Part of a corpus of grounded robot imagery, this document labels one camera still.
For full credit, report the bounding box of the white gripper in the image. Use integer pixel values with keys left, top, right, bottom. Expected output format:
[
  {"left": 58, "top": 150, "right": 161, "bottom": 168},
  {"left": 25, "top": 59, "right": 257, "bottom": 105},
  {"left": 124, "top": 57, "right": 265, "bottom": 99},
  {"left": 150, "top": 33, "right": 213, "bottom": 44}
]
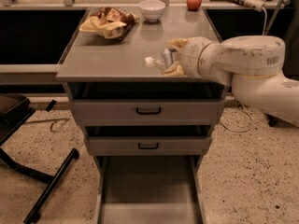
[{"left": 162, "top": 36, "right": 213, "bottom": 78}]

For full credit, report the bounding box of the clear plastic water bottle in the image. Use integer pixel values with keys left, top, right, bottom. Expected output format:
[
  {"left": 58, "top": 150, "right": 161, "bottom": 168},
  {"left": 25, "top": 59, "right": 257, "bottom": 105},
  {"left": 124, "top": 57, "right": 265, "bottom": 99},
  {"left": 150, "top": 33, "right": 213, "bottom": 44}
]
[{"left": 144, "top": 49, "right": 180, "bottom": 71}]

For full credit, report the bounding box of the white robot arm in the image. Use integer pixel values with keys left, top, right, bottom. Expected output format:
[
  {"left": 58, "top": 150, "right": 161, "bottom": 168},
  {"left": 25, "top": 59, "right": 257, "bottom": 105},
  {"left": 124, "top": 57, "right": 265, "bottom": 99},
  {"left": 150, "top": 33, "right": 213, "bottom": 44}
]
[{"left": 167, "top": 35, "right": 299, "bottom": 126}]

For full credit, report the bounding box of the grey top drawer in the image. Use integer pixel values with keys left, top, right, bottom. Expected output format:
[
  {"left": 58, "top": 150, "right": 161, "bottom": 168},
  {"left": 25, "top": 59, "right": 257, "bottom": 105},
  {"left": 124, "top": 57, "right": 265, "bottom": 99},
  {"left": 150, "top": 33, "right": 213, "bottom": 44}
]
[{"left": 70, "top": 100, "right": 224, "bottom": 126}]

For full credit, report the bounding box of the grey drawer cabinet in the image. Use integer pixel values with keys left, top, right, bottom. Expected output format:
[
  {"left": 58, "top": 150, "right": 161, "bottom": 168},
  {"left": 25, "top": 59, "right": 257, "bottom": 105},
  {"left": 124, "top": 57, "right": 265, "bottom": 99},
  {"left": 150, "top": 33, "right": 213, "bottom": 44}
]
[{"left": 55, "top": 4, "right": 238, "bottom": 224}]

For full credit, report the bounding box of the grey middle drawer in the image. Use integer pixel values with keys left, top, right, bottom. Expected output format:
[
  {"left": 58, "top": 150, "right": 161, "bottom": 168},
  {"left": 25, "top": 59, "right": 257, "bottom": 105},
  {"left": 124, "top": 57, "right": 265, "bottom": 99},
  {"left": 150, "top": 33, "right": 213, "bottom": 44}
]
[{"left": 85, "top": 136, "right": 212, "bottom": 156}]

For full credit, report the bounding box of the grey open bottom drawer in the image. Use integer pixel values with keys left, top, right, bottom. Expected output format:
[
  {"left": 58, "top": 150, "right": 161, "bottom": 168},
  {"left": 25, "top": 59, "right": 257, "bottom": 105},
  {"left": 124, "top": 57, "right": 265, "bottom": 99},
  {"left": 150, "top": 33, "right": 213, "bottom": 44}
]
[{"left": 93, "top": 156, "right": 206, "bottom": 224}]

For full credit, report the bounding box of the white ceramic bowl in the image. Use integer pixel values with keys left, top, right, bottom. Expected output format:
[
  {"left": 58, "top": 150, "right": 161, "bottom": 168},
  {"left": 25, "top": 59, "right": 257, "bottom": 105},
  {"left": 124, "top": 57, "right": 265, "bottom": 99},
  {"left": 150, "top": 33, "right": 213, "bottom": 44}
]
[{"left": 138, "top": 0, "right": 166, "bottom": 22}]

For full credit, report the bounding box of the red apple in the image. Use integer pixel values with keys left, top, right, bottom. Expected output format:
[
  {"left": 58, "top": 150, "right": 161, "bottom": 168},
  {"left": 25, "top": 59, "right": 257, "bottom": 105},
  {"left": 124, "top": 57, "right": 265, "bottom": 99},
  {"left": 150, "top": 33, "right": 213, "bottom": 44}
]
[{"left": 186, "top": 0, "right": 202, "bottom": 11}]

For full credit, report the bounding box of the brown yellow chip bag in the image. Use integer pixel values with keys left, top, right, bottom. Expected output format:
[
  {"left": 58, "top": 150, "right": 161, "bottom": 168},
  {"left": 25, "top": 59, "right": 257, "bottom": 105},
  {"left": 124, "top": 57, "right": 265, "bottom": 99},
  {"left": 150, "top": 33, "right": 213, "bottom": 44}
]
[{"left": 79, "top": 7, "right": 139, "bottom": 40}]

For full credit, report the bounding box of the dark cabinet at right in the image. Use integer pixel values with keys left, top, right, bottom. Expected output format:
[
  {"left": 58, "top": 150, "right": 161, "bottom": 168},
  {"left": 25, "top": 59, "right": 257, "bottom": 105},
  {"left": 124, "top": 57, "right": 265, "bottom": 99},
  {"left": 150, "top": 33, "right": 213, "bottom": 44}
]
[{"left": 266, "top": 3, "right": 299, "bottom": 128}]

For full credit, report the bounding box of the black office chair base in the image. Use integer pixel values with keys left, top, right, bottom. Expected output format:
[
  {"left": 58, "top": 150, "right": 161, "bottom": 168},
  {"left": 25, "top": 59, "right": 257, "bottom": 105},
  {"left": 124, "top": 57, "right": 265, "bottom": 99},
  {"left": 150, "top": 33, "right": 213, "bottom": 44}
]
[{"left": 0, "top": 97, "right": 82, "bottom": 224}]

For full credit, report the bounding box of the white power cable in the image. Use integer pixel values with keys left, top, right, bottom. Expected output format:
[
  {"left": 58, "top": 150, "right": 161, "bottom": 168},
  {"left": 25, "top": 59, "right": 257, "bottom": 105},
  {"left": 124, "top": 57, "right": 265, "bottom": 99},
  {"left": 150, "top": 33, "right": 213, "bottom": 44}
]
[{"left": 218, "top": 7, "right": 269, "bottom": 134}]

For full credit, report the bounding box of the thin wire on floor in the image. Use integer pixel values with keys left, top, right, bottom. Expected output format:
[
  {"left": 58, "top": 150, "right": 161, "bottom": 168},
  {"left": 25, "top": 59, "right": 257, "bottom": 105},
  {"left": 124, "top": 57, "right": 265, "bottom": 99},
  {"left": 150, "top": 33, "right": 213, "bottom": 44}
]
[{"left": 23, "top": 117, "right": 71, "bottom": 133}]

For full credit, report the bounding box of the grey metal rail frame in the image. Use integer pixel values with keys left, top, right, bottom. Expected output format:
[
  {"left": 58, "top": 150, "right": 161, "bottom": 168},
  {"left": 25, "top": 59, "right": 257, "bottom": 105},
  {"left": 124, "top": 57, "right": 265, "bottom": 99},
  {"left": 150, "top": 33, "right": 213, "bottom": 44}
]
[{"left": 0, "top": 64, "right": 60, "bottom": 85}]

